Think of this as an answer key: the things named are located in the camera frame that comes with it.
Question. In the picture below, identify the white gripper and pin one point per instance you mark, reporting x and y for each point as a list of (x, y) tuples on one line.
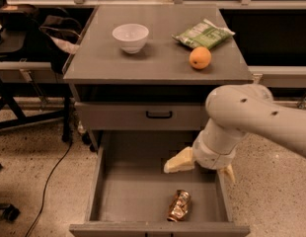
[(210, 157)]

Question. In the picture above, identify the crushed orange soda can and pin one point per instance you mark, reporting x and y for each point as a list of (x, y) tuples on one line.
[(179, 206)]

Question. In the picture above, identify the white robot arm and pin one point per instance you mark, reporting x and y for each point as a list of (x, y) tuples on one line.
[(233, 112)]

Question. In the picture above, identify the open grey middle drawer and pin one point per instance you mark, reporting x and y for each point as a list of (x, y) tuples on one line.
[(131, 193)]

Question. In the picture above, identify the grey drawer cabinet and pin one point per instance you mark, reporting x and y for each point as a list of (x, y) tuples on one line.
[(160, 72)]

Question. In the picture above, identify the closed grey top drawer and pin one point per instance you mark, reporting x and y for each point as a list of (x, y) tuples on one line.
[(131, 116)]

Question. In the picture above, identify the orange fruit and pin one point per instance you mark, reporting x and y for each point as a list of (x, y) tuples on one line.
[(200, 57)]

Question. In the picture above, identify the green chip bag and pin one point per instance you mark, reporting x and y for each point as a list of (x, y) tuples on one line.
[(204, 34)]

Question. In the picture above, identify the white ceramic bowl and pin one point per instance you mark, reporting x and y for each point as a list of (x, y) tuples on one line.
[(131, 38)]

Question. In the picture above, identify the black chair caster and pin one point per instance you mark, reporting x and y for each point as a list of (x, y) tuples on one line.
[(9, 212)]

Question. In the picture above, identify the grey side table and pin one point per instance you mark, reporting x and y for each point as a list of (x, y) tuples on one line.
[(22, 72)]

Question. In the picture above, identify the black office chair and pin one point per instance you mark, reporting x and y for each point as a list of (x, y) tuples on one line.
[(15, 23)]

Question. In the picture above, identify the black drawer handle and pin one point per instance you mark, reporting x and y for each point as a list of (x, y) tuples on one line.
[(159, 115)]

